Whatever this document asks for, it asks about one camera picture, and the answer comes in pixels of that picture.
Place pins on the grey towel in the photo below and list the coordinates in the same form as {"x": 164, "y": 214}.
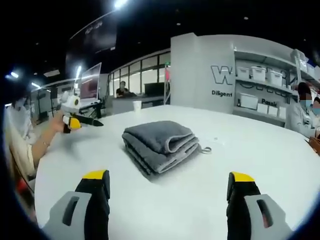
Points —
{"x": 152, "y": 140}

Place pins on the person's left hand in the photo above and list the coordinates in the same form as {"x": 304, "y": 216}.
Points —
{"x": 57, "y": 126}

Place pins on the large tilted display screen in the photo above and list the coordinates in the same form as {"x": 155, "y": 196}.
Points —
{"x": 90, "y": 85}

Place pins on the grey reception counter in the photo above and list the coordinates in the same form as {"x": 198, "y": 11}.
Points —
{"x": 125, "y": 105}

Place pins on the white paper cup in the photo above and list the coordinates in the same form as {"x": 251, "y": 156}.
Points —
{"x": 137, "y": 106}

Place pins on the person's own body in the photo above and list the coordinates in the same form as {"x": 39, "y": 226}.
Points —
{"x": 20, "y": 125}

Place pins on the dark hanging ceiling screen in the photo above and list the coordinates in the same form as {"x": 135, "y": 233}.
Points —
{"x": 92, "y": 37}

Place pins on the black computer monitor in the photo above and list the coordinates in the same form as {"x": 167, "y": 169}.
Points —
{"x": 154, "y": 89}

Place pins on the pink hanging banner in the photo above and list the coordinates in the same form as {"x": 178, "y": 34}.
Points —
{"x": 168, "y": 75}

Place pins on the brown bag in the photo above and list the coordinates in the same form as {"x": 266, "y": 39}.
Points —
{"x": 313, "y": 143}

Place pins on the small white box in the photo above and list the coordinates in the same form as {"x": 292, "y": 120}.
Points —
{"x": 273, "y": 110}
{"x": 263, "y": 108}
{"x": 282, "y": 112}

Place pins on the large white storage box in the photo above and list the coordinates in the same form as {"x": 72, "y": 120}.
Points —
{"x": 247, "y": 101}

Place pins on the grey shelf unit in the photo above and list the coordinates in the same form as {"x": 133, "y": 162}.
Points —
{"x": 272, "y": 87}

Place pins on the white lidded storage bin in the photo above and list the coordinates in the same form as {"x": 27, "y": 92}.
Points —
{"x": 274, "y": 78}
{"x": 258, "y": 73}
{"x": 243, "y": 72}

